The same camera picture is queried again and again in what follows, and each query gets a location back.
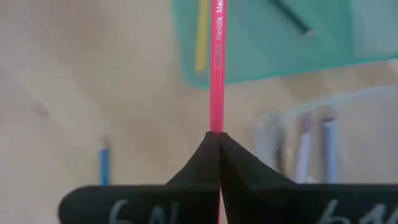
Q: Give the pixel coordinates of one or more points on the purple translucent pen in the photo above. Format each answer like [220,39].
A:
[303,155]

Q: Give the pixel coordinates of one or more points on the black colored pencil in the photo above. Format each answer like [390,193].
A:
[292,18]

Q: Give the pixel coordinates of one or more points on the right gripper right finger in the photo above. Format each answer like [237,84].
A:
[264,196]

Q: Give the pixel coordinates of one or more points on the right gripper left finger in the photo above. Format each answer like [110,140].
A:
[192,193]

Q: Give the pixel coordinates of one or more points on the green translucent plastic bin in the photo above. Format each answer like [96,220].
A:
[273,53]

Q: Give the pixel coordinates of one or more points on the pink colored pencil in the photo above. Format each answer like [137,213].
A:
[217,77]

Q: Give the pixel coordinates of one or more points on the clear plastic bin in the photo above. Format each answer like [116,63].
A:
[367,130]

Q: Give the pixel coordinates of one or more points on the lavender marbled pen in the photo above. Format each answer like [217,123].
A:
[331,152]

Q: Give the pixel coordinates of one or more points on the blue pencil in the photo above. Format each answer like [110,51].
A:
[104,165]

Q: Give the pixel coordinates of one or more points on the yellow pencil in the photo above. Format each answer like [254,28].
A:
[202,40]

